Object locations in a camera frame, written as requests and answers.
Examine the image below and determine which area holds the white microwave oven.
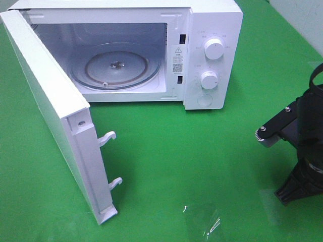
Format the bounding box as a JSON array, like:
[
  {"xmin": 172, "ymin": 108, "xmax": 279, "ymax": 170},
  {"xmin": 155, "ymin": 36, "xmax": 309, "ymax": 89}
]
[{"xmin": 6, "ymin": 1, "xmax": 243, "ymax": 110}]

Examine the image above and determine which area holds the round microwave door button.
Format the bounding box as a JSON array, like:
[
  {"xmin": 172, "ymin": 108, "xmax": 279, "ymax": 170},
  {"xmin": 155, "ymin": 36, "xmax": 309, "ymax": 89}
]
[{"xmin": 197, "ymin": 94, "xmax": 213, "ymax": 107}]

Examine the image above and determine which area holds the white microwave knob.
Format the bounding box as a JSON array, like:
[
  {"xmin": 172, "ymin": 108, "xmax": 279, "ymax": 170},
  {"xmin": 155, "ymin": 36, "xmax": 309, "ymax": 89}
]
[
  {"xmin": 204, "ymin": 37, "xmax": 225, "ymax": 60},
  {"xmin": 200, "ymin": 71, "xmax": 219, "ymax": 90}
]

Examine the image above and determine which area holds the glass microwave turntable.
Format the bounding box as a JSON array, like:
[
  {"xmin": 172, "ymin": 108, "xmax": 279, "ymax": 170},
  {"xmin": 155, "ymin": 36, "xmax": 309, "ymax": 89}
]
[{"xmin": 70, "ymin": 42, "xmax": 164, "ymax": 91}]

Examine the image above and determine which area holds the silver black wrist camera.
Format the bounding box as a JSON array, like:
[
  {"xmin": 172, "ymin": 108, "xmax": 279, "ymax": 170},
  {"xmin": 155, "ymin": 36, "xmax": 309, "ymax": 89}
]
[{"xmin": 255, "ymin": 100, "xmax": 298, "ymax": 148}]

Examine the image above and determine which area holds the white microwave door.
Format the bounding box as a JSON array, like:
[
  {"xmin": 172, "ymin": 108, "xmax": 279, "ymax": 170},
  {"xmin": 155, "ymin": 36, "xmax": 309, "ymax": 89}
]
[{"xmin": 1, "ymin": 10, "xmax": 122, "ymax": 224}]

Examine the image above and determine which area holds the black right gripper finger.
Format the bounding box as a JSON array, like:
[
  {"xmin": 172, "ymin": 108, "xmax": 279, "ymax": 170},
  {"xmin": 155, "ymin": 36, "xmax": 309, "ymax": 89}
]
[{"xmin": 274, "ymin": 158, "xmax": 322, "ymax": 205}]

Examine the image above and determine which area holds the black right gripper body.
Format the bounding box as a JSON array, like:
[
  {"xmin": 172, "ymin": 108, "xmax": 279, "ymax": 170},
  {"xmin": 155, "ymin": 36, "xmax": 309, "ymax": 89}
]
[{"xmin": 297, "ymin": 89, "xmax": 322, "ymax": 173}]

